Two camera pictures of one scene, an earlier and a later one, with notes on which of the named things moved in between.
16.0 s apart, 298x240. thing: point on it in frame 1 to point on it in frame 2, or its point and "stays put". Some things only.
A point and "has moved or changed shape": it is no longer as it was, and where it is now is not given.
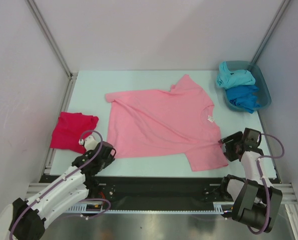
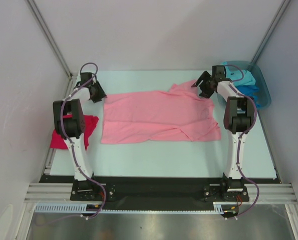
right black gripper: (229, 147) to (206, 84)
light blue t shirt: (228, 79) stays put
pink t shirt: (181, 122) has moved or changed shape
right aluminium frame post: (284, 5) stays put
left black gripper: (108, 160) to (101, 94)
